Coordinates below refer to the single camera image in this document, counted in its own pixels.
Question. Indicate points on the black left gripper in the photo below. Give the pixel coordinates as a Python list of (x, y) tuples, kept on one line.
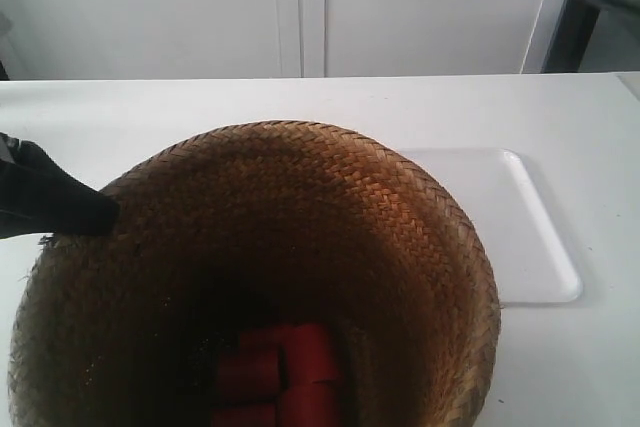
[(37, 196)]

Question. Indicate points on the brown woven straw basket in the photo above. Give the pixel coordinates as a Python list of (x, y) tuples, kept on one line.
[(244, 227)]

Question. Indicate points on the red cylinder middle left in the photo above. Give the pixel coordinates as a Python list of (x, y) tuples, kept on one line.
[(251, 370)]

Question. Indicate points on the red cylinder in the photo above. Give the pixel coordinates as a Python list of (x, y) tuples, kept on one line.
[(310, 355), (257, 414), (310, 405), (251, 370)]

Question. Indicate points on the red cylinder lower left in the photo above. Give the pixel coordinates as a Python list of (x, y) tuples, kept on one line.
[(257, 414)]

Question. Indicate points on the red cylinder upper right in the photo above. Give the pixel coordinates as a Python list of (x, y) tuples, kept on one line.
[(310, 355)]

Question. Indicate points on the red cylinder lower right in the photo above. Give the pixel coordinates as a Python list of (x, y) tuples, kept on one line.
[(310, 405)]

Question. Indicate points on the white cabinet doors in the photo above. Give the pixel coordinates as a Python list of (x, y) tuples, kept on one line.
[(148, 39)]

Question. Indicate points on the white rectangular plastic tray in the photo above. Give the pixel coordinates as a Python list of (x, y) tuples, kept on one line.
[(530, 262)]

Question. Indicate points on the dark metal frame post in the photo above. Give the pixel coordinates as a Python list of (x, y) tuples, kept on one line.
[(575, 22)]

